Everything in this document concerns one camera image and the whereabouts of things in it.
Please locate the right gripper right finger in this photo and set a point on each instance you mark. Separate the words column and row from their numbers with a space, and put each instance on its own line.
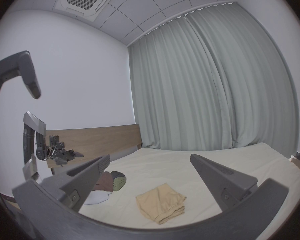
column 225, row 186

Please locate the black garment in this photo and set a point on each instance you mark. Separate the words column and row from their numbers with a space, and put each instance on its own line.
column 117, row 174

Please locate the white garment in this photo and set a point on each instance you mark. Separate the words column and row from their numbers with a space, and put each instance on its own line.
column 97, row 198

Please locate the dark brown garment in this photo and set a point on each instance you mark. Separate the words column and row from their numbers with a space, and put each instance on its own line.
column 105, row 182

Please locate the tan shorts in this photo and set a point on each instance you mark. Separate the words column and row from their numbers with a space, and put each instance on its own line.
column 160, row 201

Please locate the olive green garment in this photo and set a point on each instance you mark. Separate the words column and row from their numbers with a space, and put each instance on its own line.
column 119, row 184

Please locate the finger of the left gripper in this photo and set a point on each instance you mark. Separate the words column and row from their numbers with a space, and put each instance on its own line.
column 78, row 155

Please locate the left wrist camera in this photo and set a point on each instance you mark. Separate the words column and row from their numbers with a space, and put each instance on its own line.
column 61, row 145

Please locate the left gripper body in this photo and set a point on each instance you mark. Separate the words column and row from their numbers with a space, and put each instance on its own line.
column 63, row 156

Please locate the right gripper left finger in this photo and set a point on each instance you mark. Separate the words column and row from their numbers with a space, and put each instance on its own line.
column 77, row 184

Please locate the bed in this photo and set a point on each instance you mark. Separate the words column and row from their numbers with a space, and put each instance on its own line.
column 165, row 164

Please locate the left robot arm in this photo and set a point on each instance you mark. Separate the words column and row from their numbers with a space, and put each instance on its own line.
column 30, row 139

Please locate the pale green curtain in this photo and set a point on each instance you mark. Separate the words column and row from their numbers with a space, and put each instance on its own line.
column 260, row 84
column 165, row 84

